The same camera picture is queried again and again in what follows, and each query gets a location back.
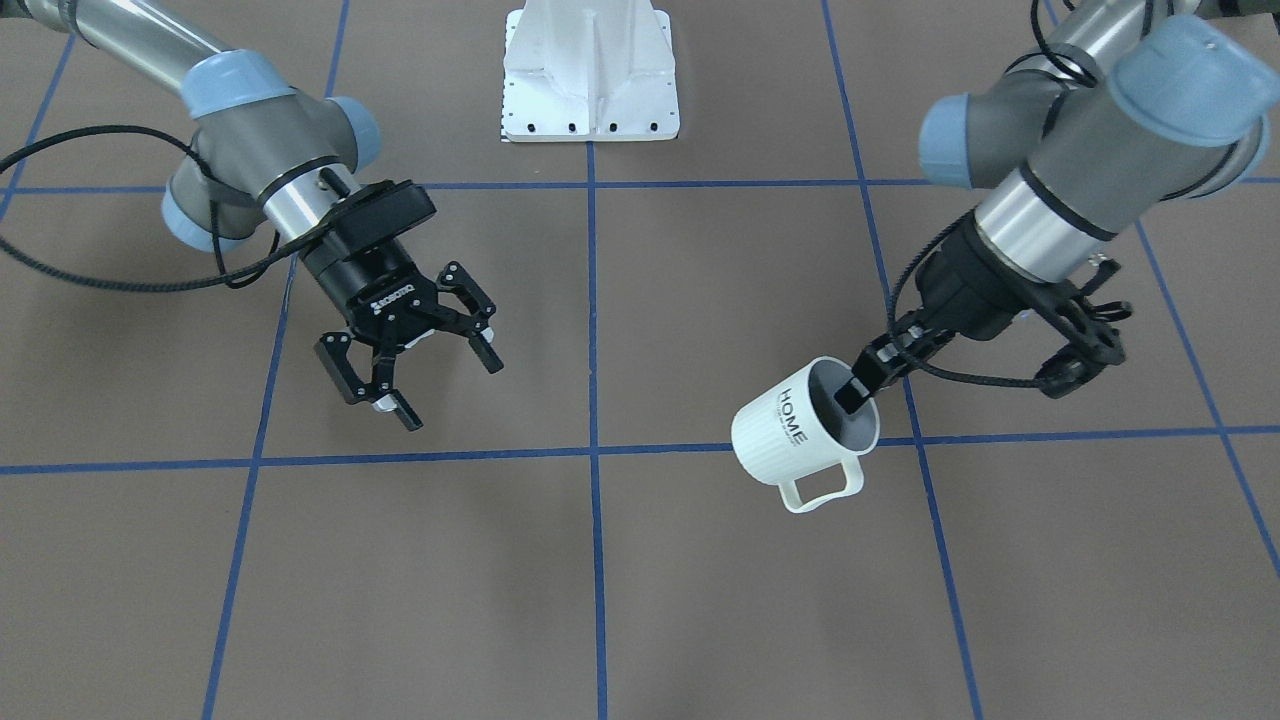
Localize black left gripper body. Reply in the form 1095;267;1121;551
915;215;1046;345

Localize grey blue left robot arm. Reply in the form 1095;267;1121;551
831;1;1277;415

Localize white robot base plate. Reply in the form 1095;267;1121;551
500;1;681;143

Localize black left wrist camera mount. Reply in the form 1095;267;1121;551
1029;252;1134;398

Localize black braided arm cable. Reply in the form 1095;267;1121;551
884;0;1111;389
0;124;332;295

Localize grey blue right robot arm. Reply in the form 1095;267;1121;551
3;1;503;430

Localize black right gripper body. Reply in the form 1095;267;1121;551
300;233;442;336

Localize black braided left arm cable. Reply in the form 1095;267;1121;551
884;0;1111;389

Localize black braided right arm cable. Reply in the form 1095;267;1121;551
0;124;332;295

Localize white ribbed HOME mug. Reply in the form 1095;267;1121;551
731;356;881;514

